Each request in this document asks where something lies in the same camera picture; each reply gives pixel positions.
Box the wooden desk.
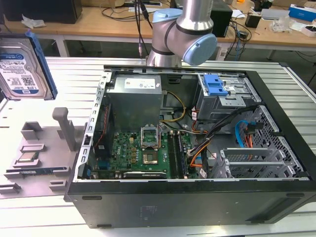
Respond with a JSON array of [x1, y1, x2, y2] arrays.
[[0, 0, 316, 53]]

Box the metal socket cover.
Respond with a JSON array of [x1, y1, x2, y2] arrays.
[[140, 125, 160, 151]]

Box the black graphics card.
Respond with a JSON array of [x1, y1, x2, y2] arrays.
[[123, 171, 168, 180]]

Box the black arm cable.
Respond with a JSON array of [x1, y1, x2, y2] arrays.
[[132, 0, 154, 59]]

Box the grey power supply unit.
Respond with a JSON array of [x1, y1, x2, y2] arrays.
[[106, 74, 165, 126]]

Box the black cable bundle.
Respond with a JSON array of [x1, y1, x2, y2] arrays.
[[201, 105, 260, 179]]

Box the hard disk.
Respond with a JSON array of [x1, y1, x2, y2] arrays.
[[0, 28, 59, 101]]

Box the large black box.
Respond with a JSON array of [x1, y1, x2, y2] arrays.
[[1, 0, 83, 25]]

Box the blue cardboard box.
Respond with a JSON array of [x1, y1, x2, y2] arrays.
[[288, 3, 316, 19]]

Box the black case fan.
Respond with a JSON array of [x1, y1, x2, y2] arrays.
[[93, 102, 116, 158]]

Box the blue drive bay latch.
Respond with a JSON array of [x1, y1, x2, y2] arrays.
[[203, 74, 229, 97]]

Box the installed RAM stick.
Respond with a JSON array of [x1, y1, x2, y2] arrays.
[[176, 132, 190, 179]]

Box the yellow power wire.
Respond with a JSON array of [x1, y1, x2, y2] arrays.
[[159, 91, 187, 123]]

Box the black desktop computer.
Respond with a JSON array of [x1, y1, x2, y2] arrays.
[[209, 3, 234, 38]]

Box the orange data wire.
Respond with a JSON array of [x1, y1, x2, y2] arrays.
[[244, 133, 254, 149]]

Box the blue data wire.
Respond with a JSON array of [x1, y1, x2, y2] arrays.
[[234, 120, 256, 149]]

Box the small black box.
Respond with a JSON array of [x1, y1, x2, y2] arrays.
[[245, 13, 262, 28]]

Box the black open PC case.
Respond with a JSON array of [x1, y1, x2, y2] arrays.
[[63, 64, 316, 229]]

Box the silver CPU chip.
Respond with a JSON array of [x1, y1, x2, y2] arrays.
[[18, 152, 40, 162]]

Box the crumpled white plastic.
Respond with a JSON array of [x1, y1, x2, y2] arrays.
[[21, 14, 46, 27]]

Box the grey parts rack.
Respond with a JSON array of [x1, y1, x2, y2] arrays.
[[0, 106, 86, 198]]

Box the metal drive cage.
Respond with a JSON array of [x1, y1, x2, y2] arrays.
[[196, 73, 262, 124]]

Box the white open box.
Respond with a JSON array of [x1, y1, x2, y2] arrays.
[[301, 23, 316, 38]]

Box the green motherboard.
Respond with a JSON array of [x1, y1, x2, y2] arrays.
[[98, 128, 198, 180]]

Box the silver disk bay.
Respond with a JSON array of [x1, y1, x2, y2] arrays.
[[212, 147, 305, 179]]

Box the blue RAM stick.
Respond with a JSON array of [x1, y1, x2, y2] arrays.
[[6, 166, 67, 174]]

